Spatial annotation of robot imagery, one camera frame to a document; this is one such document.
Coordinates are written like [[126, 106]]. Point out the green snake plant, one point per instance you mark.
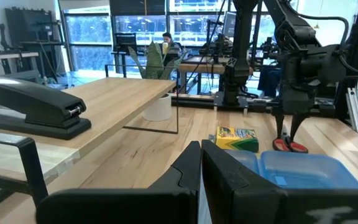
[[154, 62]]

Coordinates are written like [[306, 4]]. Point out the black stapler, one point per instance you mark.
[[39, 105]]

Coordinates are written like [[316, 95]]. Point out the blue plastic bin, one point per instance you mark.
[[303, 169]]

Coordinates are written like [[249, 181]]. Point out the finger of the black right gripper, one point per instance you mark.
[[279, 126], [297, 124]]

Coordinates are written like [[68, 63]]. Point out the wooden side table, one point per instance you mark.
[[8, 56]]

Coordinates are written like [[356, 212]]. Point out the person at desk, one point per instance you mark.
[[167, 39]]

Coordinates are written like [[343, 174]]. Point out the wooden shelf riser black frame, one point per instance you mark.
[[113, 99]]

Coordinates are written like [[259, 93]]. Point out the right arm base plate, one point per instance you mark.
[[230, 100]]

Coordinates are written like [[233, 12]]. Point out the yellow drink bottle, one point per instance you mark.
[[165, 48]]

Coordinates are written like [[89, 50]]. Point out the background computer monitor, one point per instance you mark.
[[229, 24]]

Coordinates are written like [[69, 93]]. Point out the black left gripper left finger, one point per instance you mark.
[[120, 208]]

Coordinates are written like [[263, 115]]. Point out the black equipment rack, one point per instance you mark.
[[33, 34]]

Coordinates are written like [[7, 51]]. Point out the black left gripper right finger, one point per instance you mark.
[[259, 208]]

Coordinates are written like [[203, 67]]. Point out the black open laptop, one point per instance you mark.
[[126, 43]]

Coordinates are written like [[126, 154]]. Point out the yellow green crayon box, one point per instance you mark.
[[236, 140]]

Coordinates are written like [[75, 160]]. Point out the white plant pot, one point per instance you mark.
[[158, 109]]

